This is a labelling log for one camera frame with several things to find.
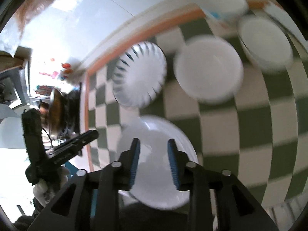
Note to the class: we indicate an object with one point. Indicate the green white checkered tablecloth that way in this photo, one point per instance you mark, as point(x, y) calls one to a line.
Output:
point(252, 125)

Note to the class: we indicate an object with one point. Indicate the red tomato ornament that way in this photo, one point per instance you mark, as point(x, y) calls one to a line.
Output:
point(66, 65)

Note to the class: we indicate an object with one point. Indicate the large plain white plate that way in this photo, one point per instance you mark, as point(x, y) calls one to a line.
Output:
point(156, 134)

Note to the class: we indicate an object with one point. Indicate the colourful toy decoration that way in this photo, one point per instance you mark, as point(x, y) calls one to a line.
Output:
point(43, 91)

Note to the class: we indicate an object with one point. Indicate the white plate with striped rim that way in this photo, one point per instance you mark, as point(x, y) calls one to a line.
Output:
point(139, 81)

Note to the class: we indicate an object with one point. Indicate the black gas stove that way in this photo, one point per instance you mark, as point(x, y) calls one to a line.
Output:
point(74, 110)

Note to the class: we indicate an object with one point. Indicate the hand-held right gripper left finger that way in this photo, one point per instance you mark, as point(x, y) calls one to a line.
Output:
point(136, 163)

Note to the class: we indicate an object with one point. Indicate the white bowl with blue pattern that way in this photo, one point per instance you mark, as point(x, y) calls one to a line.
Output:
point(223, 2)

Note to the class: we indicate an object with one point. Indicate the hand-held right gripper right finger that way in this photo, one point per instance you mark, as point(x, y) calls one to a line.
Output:
point(173, 166)

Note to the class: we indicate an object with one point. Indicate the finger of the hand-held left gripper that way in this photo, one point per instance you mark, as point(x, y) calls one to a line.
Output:
point(77, 140)
point(32, 130)

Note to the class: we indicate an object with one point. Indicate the teal base cabinet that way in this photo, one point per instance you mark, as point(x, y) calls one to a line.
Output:
point(69, 168)

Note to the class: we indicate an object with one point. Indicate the plain white bowl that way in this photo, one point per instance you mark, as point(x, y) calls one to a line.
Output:
point(208, 69)
point(264, 41)

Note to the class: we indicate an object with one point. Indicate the steel wok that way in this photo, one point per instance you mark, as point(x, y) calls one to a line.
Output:
point(54, 110)

